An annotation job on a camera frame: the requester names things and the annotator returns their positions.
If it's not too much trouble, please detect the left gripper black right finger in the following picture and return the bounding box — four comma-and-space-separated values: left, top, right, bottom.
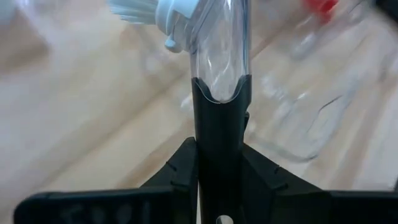
242, 142, 330, 224

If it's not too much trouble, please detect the red dish brush white handle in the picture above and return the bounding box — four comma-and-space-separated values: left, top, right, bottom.
289, 0, 340, 62

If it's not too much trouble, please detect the clear plastic bin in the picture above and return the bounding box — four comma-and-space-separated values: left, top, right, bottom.
245, 0, 398, 164

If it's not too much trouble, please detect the black dish wand white head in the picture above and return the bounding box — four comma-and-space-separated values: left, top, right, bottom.
108, 0, 252, 224

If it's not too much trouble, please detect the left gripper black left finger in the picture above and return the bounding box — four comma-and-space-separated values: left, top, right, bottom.
139, 136, 200, 224

